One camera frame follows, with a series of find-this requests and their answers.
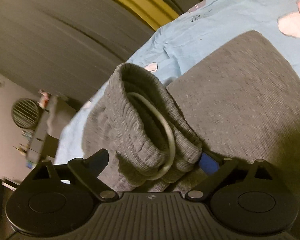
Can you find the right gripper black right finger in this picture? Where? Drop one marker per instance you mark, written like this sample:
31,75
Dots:
245,198

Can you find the grey curtain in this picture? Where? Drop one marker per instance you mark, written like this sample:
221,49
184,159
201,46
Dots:
69,47

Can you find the grey knit pants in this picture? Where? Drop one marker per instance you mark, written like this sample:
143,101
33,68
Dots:
151,145

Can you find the dark desk with clutter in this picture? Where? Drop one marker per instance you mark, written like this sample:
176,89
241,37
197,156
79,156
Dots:
40,145

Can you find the light blue mushroom bedsheet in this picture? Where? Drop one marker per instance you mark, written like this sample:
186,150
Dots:
215,17

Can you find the round black fan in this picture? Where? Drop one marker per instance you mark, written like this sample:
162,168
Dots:
25,113

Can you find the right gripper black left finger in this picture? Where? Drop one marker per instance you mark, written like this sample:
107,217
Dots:
59,198

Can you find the grey cloth on desk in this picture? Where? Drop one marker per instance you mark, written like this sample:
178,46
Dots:
60,114

